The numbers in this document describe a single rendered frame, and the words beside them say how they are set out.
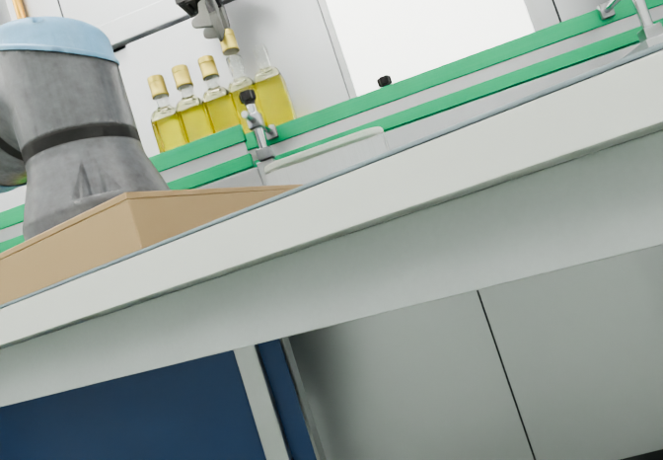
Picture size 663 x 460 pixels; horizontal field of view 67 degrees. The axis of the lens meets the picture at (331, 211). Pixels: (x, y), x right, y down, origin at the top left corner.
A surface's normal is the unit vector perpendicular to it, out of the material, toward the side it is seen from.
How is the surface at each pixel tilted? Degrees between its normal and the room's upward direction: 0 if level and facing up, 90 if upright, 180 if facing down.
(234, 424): 90
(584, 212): 90
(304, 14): 90
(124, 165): 72
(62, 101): 90
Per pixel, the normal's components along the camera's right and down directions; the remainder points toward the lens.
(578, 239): -0.43, 0.07
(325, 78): -0.15, -0.02
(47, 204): -0.34, -0.28
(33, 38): 0.11, -0.16
